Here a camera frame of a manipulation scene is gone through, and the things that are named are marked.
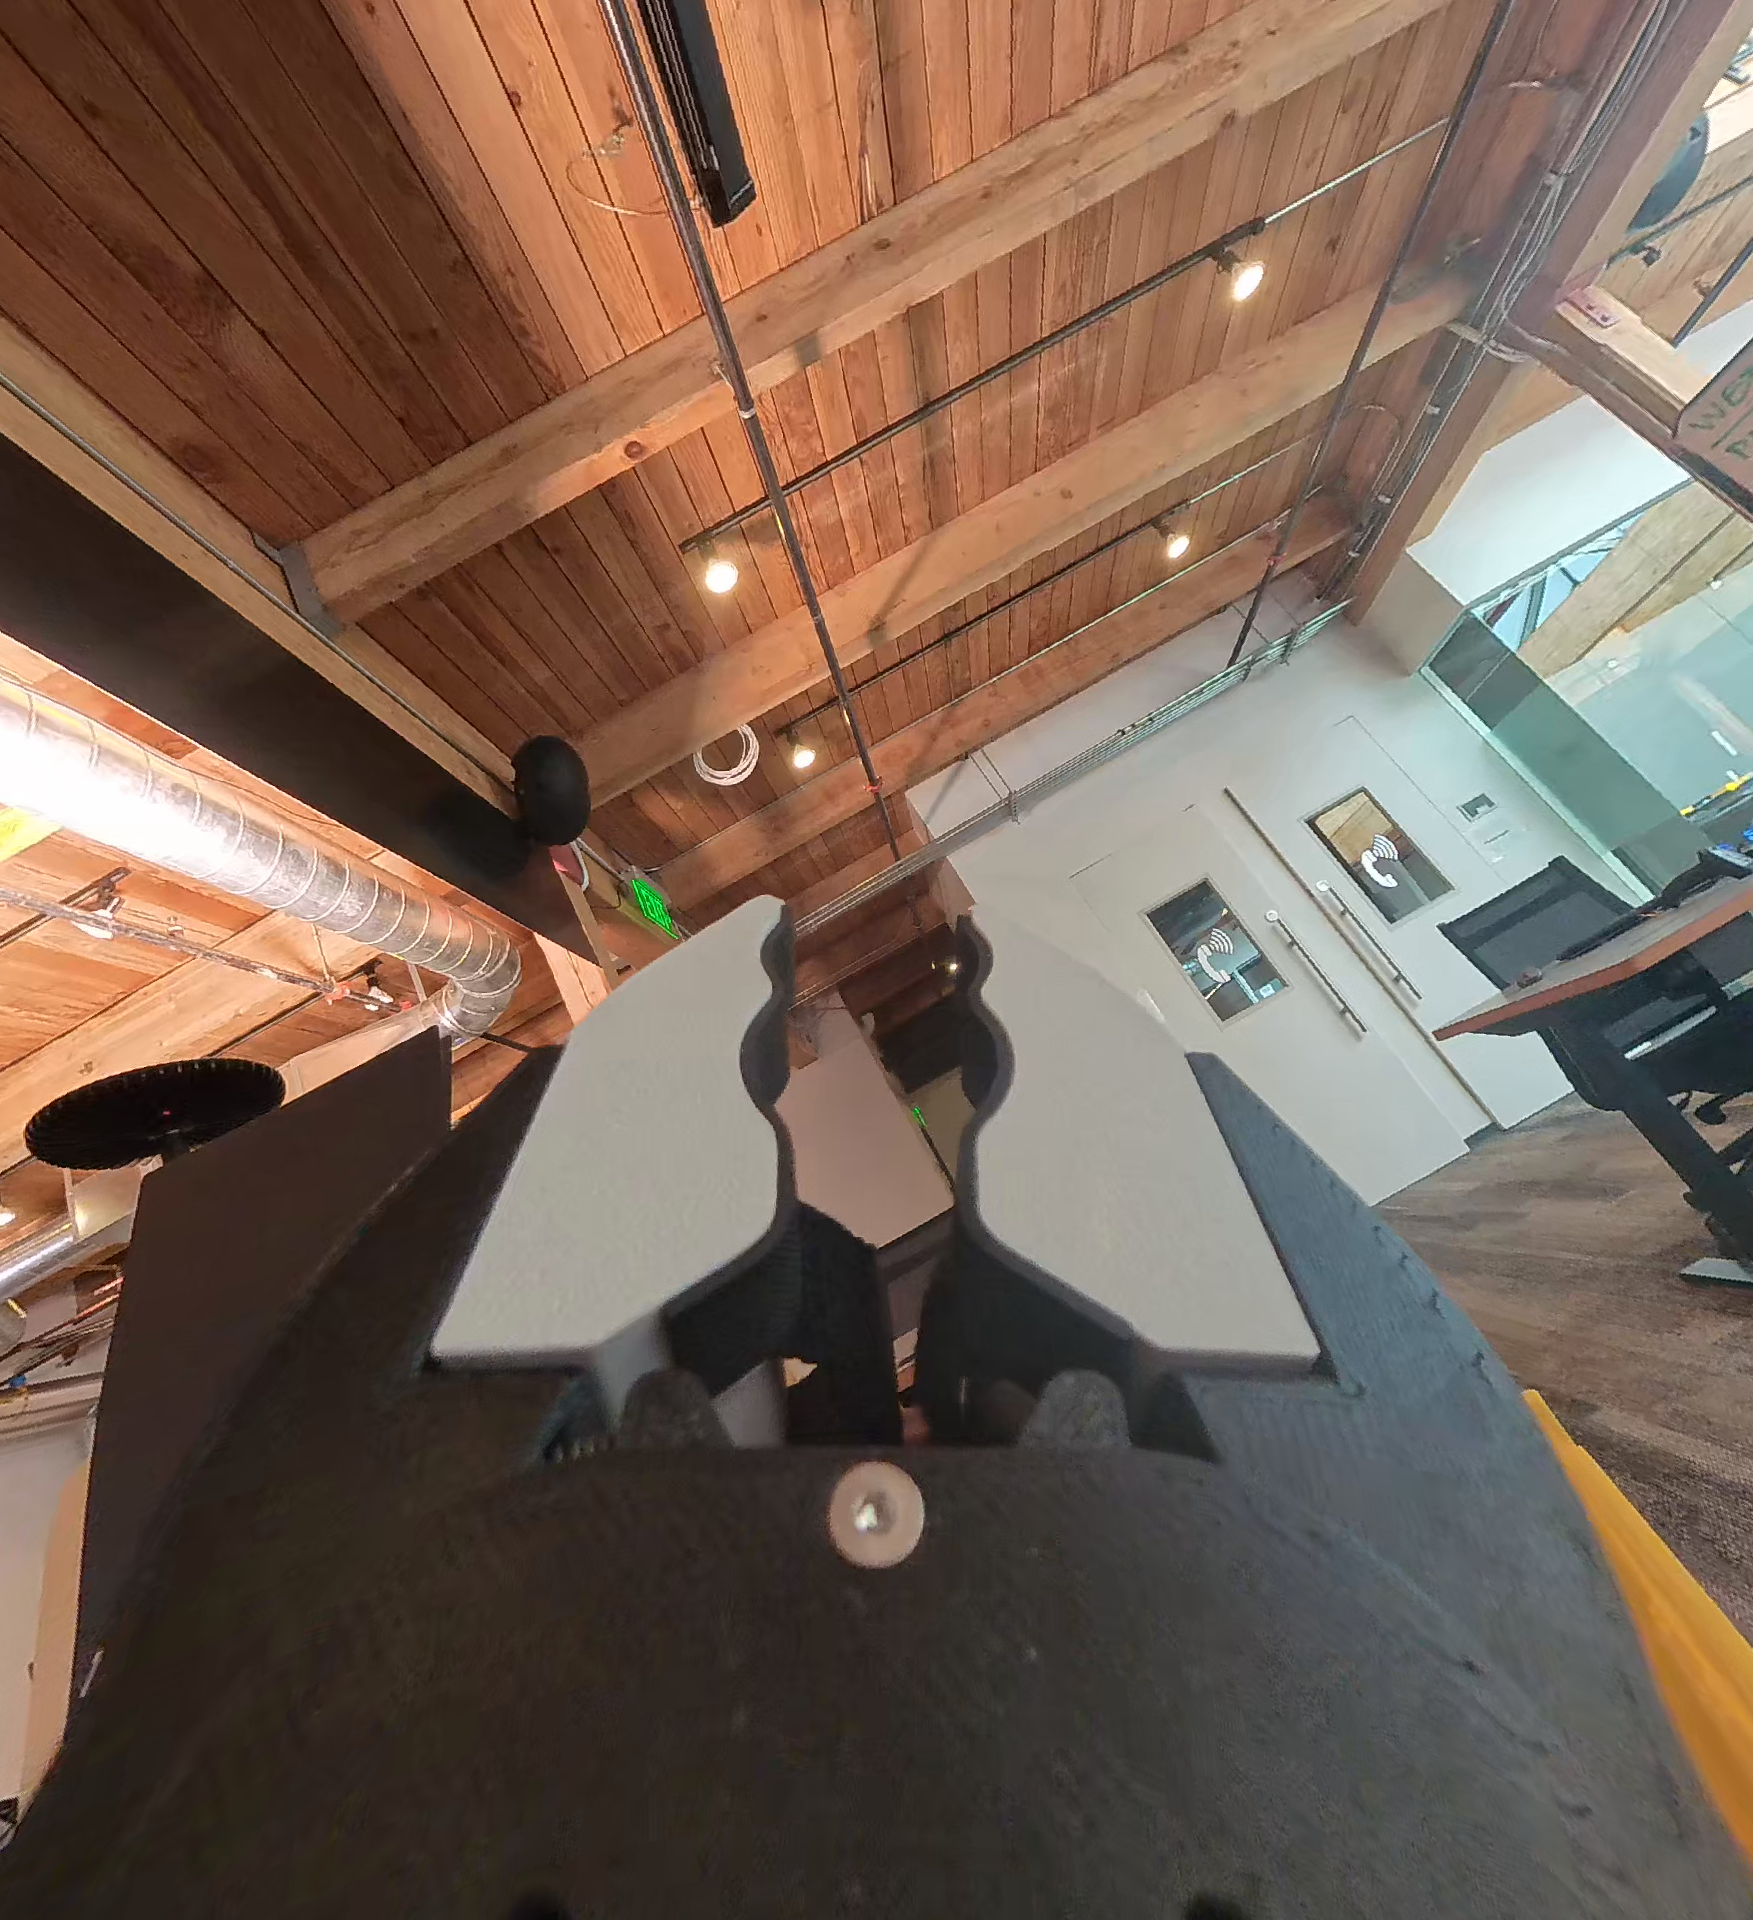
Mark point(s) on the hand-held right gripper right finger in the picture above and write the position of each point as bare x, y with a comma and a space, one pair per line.
1115, 1201

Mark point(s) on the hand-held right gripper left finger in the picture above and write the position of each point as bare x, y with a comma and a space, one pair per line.
621, 1157

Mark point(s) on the yellow plastic bin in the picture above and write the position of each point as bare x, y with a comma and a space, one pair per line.
1687, 1681

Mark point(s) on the white door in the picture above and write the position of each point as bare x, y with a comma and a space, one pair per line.
1492, 990
1312, 1118

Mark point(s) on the green exit sign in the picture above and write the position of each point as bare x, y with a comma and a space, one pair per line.
652, 908

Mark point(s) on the black round ceiling speaker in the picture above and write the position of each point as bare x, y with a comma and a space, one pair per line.
550, 788

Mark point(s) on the ceiling spot lamp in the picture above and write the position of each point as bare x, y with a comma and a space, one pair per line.
721, 574
1174, 543
801, 753
1243, 276

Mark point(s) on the black floor lamp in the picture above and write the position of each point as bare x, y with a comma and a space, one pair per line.
155, 1110

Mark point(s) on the black office chair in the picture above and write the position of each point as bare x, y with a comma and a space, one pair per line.
1535, 917

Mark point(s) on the wooden desk with black legs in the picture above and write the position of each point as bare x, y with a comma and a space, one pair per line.
1610, 960

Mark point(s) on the black ceiling fixture bar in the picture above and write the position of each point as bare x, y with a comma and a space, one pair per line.
705, 106

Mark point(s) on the black board with wooden frame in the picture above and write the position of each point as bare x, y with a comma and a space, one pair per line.
261, 1245

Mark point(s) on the silver air duct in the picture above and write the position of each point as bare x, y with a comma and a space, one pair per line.
6, 1276
217, 834

